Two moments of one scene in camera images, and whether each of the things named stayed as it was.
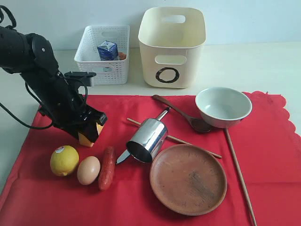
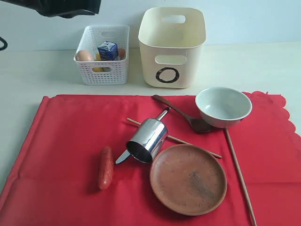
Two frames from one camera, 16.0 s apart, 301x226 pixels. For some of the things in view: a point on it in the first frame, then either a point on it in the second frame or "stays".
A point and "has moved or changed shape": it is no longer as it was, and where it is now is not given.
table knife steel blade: x=127 y=154 stays
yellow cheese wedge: x=84 y=141 → x=98 y=58
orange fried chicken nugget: x=122 y=56 has moved or changed shape
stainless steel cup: x=150 y=139 stays
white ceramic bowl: x=222 y=107 stays
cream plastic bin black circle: x=171 y=40 stays
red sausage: x=106 y=173 stays
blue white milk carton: x=108 y=51 stays
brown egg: x=88 y=170 → x=84 y=55
